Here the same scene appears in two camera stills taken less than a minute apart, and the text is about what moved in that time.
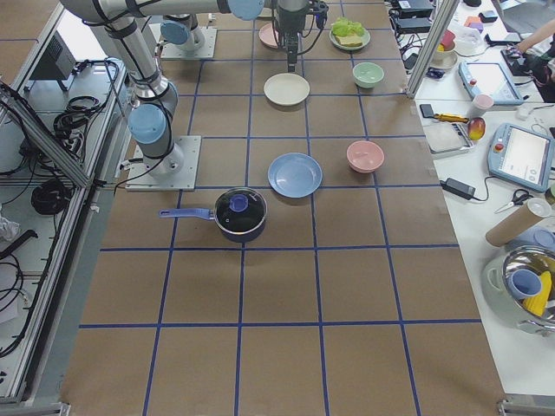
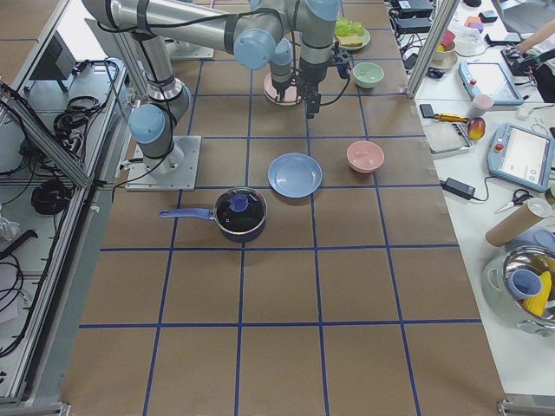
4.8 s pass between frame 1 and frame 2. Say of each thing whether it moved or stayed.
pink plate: moved
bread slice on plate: stayed
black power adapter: stayed
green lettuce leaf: stayed
